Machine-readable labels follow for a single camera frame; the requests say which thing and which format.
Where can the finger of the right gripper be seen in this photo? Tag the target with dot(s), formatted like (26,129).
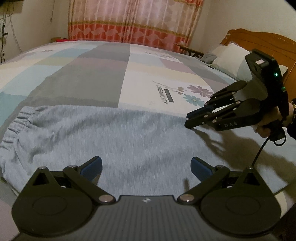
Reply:
(224,105)
(252,116)

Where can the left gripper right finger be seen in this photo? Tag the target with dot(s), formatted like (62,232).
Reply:
(236,203)

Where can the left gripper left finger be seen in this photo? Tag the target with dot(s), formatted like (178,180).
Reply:
(54,203)

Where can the light blue grey garment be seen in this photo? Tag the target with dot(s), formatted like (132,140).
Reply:
(143,153)

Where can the person's right hand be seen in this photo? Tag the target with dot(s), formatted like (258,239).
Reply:
(274,115)

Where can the white grey printed pillow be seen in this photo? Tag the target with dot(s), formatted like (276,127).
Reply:
(230,60)

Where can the grey pillow behind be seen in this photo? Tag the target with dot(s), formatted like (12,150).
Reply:
(208,58)

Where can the brown wooden headboard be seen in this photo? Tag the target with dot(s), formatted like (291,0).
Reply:
(281,48)

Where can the dark wooden bedside table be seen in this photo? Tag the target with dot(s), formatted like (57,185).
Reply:
(191,52)

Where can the patchwork bed sheet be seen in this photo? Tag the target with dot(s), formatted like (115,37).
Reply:
(133,77)

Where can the pink red patterned curtain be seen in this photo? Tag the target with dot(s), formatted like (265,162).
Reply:
(159,24)

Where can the red item beside bed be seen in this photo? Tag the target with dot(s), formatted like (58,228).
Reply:
(59,39)

